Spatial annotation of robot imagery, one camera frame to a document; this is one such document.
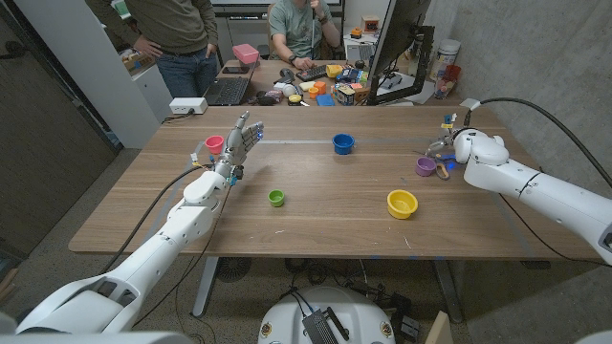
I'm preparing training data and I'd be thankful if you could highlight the red lidded clear container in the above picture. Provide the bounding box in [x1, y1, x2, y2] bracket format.
[433, 64, 463, 100]

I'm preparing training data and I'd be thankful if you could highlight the wooden back desk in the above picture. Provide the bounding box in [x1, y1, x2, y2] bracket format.
[214, 59, 465, 107]

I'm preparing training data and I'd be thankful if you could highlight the yellow plastic bowl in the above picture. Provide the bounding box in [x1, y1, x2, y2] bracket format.
[386, 189, 419, 221]

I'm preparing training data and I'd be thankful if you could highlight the blue plastic cup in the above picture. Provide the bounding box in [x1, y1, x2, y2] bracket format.
[332, 133, 356, 156]

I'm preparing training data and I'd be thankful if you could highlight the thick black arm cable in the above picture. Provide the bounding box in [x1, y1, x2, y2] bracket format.
[98, 163, 211, 276]
[462, 97, 612, 188]

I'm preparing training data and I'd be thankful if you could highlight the purple plastic cup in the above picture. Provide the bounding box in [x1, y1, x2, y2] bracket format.
[414, 156, 437, 178]

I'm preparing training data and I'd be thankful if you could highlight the grey tape outline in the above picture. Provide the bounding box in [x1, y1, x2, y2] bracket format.
[141, 138, 535, 257]

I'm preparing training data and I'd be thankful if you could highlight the white cabinet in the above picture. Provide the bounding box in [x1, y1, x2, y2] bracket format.
[13, 0, 173, 149]

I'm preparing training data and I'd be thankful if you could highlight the black box on torso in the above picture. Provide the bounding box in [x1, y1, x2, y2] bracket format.
[301, 308, 350, 344]

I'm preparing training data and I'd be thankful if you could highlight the black keyboard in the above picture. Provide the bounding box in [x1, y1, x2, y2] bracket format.
[295, 64, 329, 82]

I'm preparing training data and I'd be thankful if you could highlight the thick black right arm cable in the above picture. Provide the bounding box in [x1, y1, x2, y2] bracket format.
[462, 97, 612, 188]

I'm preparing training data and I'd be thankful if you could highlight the grey metal table leg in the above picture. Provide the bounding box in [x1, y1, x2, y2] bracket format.
[432, 260, 464, 324]
[190, 256, 220, 319]

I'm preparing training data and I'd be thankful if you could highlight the black monitor with stand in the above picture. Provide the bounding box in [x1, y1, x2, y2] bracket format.
[365, 0, 436, 107]

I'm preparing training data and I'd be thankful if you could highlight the white plastic jar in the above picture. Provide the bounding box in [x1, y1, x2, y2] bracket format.
[428, 38, 462, 82]

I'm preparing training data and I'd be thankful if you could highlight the round black floor fan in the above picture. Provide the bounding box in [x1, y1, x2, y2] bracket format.
[215, 256, 253, 284]

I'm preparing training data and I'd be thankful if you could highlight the black laptop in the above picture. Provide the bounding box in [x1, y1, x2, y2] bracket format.
[203, 61, 257, 107]

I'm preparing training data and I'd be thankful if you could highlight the pink lidded box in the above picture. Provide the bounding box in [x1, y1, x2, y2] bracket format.
[231, 43, 260, 65]

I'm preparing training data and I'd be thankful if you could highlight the person in olive sweater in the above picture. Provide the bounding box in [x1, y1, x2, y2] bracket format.
[85, 0, 220, 99]

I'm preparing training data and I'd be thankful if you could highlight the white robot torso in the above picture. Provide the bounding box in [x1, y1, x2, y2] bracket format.
[257, 285, 397, 344]

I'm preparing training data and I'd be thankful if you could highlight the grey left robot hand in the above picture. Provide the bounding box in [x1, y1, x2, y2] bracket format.
[213, 111, 265, 181]

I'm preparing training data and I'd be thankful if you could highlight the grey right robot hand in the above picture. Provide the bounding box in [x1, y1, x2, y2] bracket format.
[425, 135, 457, 158]

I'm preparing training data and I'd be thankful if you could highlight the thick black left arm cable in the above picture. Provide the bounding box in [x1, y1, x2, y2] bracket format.
[98, 163, 211, 276]

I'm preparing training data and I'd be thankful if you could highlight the light wooden block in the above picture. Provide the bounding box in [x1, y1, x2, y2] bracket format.
[423, 310, 454, 344]

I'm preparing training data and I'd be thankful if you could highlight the pink plastic cup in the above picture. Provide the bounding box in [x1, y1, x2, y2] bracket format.
[205, 135, 226, 156]

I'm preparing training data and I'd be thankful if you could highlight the white power strip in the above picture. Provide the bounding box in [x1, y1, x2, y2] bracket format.
[168, 97, 209, 116]

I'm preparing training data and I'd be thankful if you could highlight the person in green t-shirt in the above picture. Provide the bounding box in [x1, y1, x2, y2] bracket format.
[267, 0, 341, 72]

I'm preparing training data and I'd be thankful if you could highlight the colourful printed carton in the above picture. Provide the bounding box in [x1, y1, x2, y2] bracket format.
[336, 84, 356, 107]

